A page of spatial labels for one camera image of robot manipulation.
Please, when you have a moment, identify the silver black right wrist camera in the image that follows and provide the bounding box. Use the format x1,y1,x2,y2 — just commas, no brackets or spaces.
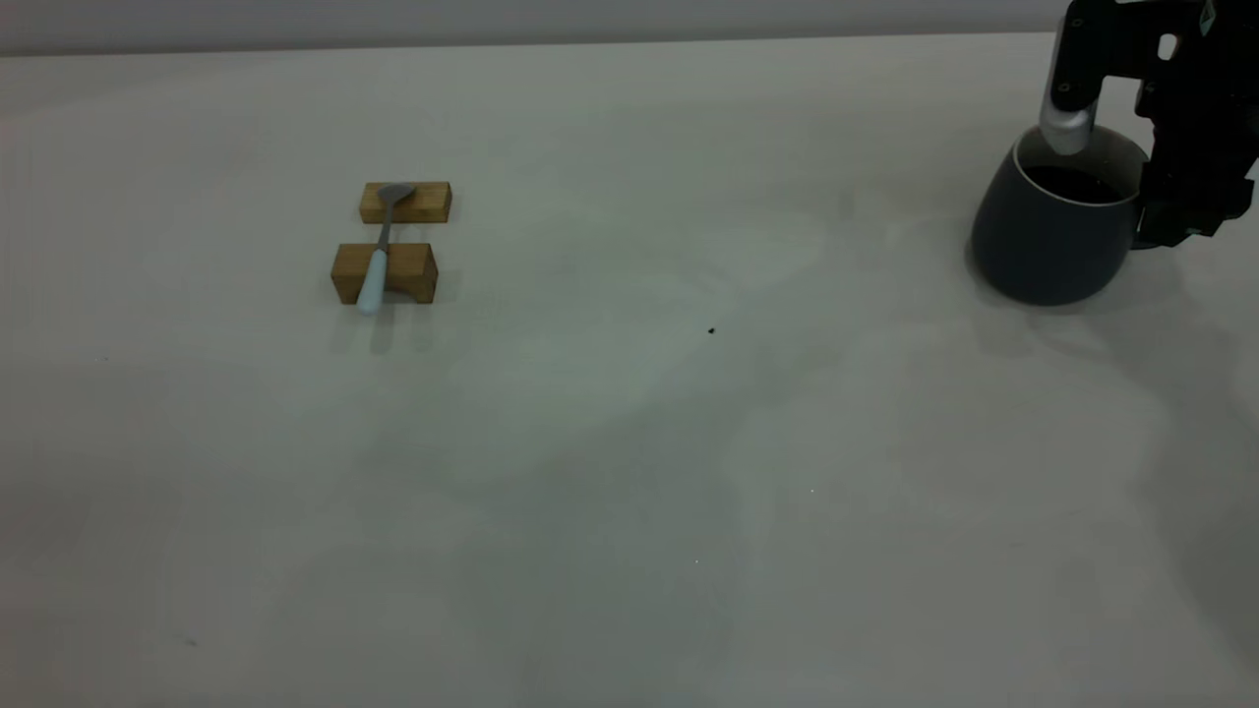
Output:
1040,0,1108,157

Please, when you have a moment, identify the dark coffee liquid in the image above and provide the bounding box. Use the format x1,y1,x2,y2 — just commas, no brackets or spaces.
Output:
1025,165,1134,206

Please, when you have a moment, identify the rectangular wooden block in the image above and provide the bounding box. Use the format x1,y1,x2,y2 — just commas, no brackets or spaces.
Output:
359,182,453,225

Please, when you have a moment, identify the arched wooden block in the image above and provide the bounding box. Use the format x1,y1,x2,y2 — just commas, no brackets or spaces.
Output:
330,243,439,306

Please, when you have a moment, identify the dark grey ceramic mug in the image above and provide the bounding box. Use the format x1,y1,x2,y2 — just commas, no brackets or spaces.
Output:
970,126,1168,307

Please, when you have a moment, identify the spoon with pale blue handle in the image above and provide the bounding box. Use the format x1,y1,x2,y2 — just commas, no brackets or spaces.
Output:
356,183,418,316

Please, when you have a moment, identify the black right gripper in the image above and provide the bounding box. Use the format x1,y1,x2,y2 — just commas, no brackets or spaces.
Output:
1100,0,1259,248

